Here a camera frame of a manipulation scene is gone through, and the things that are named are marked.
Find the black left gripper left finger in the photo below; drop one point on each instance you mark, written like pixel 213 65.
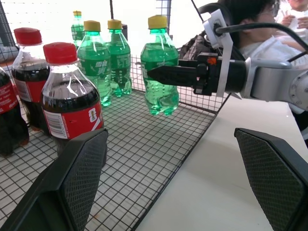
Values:
pixel 77 173

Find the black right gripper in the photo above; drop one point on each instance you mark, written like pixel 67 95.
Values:
pixel 207 77

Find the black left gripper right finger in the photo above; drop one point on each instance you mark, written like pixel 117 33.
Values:
pixel 272 175

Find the green soda bottle yellow cap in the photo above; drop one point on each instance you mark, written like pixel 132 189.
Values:
pixel 158 53
pixel 119 65
pixel 77 31
pixel 96 65

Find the dark grey bag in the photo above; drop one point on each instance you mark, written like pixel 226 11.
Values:
pixel 192 47

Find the cola bottle red cap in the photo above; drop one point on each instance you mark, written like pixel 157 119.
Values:
pixel 29 77
pixel 69 106

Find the black-haired person in white shirt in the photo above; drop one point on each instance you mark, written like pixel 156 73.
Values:
pixel 255 36

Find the cola bottle red label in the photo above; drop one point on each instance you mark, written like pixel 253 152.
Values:
pixel 8 113

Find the bystander in white clothes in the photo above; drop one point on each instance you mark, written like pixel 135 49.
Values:
pixel 292 20

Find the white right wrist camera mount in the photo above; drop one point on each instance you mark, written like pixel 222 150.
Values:
pixel 222 41

